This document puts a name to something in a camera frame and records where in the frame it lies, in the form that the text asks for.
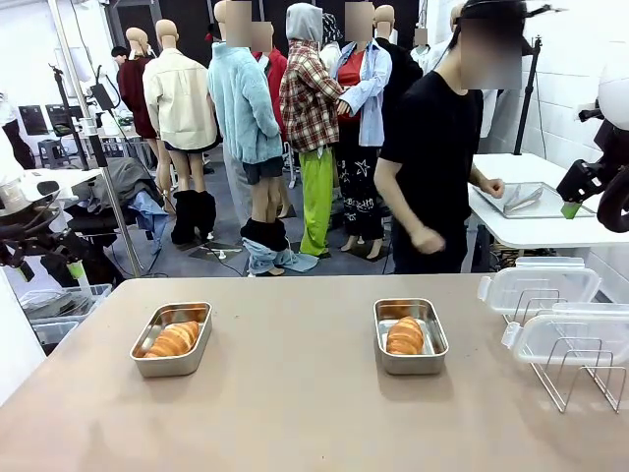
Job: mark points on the person's right forearm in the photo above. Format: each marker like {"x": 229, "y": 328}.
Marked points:
{"x": 399, "y": 214}

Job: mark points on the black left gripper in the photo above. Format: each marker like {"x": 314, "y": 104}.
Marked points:
{"x": 44, "y": 243}

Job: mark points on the grey clothes pile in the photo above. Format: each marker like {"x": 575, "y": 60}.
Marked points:
{"x": 123, "y": 177}

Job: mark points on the metal serving tongs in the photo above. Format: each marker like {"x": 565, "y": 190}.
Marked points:
{"x": 523, "y": 200}

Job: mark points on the person's right hand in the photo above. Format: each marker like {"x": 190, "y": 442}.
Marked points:
{"x": 427, "y": 242}

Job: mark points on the slanted metal pole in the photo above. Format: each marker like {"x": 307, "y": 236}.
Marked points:
{"x": 74, "y": 69}

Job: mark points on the mannequin in maroon sweater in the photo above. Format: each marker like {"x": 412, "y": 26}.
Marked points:
{"x": 132, "y": 93}

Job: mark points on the white power strip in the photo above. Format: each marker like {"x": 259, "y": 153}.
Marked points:
{"x": 222, "y": 254}

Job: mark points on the mannequin in plaid hooded shirt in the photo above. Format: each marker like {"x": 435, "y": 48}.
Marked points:
{"x": 309, "y": 98}

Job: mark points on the mannequin in blue shirt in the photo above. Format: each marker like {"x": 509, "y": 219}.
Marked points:
{"x": 371, "y": 98}

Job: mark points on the black tripod stand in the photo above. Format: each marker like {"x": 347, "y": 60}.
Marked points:
{"x": 530, "y": 93}

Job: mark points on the mannequin in white shirt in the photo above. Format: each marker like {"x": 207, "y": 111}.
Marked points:
{"x": 490, "y": 113}

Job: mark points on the rectangular stainless steel container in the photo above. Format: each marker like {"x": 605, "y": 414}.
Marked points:
{"x": 413, "y": 364}
{"x": 169, "y": 366}

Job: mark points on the grey plastic stool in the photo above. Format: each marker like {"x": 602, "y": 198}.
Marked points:
{"x": 49, "y": 147}

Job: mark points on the white side table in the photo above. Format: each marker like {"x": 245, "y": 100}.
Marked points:
{"x": 521, "y": 231}

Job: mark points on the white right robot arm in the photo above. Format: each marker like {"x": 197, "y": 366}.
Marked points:
{"x": 616, "y": 93}

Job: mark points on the person in black t-shirt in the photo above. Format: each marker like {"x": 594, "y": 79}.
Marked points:
{"x": 432, "y": 137}

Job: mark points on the mannequin in light-blue fleece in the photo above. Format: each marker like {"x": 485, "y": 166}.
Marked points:
{"x": 241, "y": 108}

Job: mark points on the mannequin in red jacket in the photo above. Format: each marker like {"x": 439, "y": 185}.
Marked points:
{"x": 276, "y": 74}

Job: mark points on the clear plastic storage bin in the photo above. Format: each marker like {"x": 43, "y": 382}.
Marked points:
{"x": 83, "y": 295}
{"x": 54, "y": 332}

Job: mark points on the perforated metal baking tray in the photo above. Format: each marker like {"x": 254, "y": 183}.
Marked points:
{"x": 545, "y": 209}

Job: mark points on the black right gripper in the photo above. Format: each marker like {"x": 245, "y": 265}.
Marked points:
{"x": 580, "y": 182}

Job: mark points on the golden croissant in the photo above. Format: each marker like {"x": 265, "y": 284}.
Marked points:
{"x": 174, "y": 339}
{"x": 405, "y": 336}

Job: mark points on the clear plastic snap lid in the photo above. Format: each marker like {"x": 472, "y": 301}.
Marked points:
{"x": 575, "y": 332}
{"x": 540, "y": 287}

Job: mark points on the blue cloth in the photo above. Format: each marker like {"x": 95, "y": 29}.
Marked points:
{"x": 147, "y": 211}

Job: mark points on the mannequin in black jacket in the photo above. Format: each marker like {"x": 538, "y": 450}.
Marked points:
{"x": 403, "y": 64}

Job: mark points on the person's left forearm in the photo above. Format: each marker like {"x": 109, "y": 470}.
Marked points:
{"x": 476, "y": 177}

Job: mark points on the person's left hand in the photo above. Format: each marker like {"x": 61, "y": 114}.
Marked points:
{"x": 492, "y": 188}

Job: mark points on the black light stand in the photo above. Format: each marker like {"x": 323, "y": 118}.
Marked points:
{"x": 61, "y": 93}

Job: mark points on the mannequin in cream jacket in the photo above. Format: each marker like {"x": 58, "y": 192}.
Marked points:
{"x": 179, "y": 98}

